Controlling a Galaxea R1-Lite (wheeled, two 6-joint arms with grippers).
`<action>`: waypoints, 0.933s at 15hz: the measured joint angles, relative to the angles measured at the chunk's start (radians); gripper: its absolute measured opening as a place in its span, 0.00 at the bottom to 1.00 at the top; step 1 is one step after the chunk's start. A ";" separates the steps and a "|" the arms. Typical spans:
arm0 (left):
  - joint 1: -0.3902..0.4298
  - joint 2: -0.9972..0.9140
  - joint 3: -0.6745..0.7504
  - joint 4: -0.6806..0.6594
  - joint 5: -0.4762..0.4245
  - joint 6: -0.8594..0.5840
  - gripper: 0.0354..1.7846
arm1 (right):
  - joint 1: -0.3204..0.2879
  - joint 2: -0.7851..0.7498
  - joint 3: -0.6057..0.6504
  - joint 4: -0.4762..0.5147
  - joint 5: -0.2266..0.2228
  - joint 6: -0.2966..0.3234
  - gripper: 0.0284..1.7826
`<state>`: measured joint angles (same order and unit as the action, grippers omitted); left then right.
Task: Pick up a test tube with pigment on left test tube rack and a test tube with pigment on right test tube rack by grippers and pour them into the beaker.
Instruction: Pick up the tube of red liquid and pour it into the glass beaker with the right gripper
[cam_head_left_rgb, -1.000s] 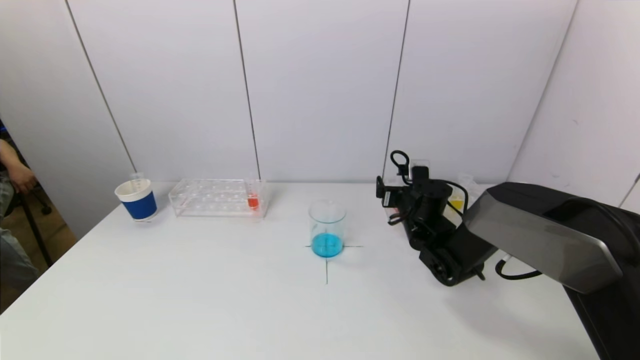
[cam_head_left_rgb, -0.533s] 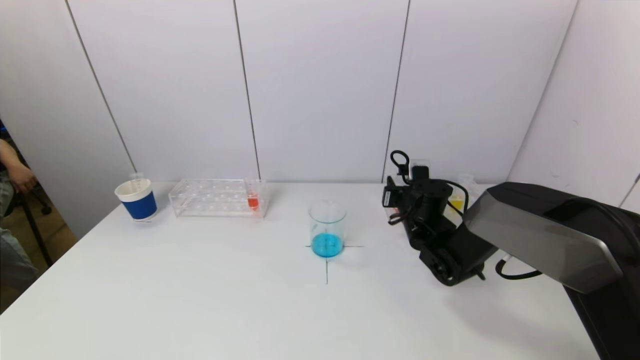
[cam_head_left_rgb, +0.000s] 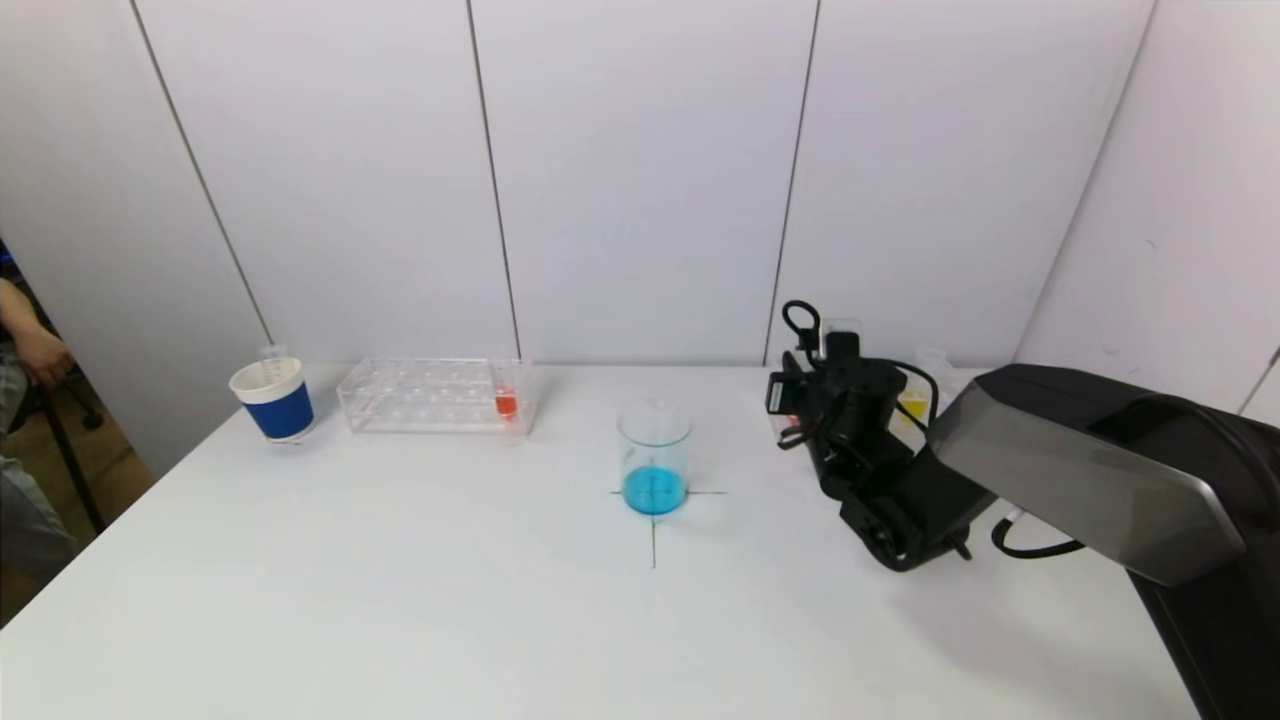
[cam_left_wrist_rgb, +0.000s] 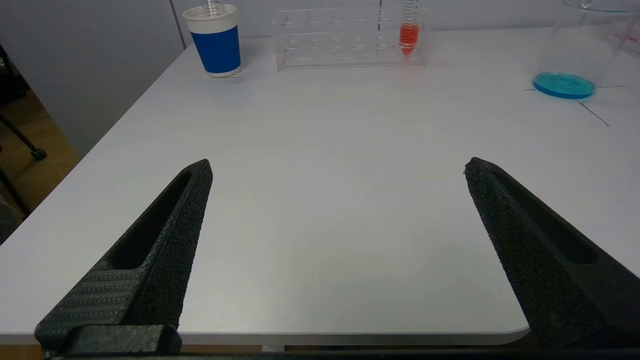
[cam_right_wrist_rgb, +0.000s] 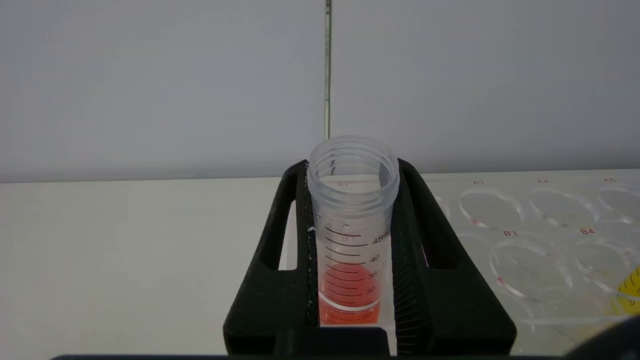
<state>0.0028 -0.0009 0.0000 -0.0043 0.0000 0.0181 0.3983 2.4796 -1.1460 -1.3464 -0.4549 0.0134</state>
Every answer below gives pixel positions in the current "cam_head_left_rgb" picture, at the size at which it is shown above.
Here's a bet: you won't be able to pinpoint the clear glass beaker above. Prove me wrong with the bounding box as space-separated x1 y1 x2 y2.
617 400 693 517

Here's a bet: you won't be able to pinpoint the bare person hand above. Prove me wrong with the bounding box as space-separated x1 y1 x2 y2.
15 325 77 390

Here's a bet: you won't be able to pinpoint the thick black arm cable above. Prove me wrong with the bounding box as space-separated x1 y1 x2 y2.
990 510 1086 559

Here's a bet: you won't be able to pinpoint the clear acrylic test tube rack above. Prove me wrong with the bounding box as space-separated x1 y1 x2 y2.
766 362 977 444
338 358 538 438

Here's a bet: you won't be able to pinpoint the test tube with yellow pigment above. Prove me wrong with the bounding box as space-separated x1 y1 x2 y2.
900 347 951 426

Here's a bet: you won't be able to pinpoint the bare person forearm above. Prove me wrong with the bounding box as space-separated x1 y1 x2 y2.
0 278 46 341

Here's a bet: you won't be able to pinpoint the white paper cup blue sleeve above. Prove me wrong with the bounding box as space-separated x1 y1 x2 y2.
229 357 317 444

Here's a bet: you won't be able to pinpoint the black tripod stand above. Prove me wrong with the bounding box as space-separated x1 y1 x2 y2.
40 385 106 531

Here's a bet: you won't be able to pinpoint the grey trouser leg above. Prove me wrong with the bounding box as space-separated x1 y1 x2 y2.
0 455 76 586

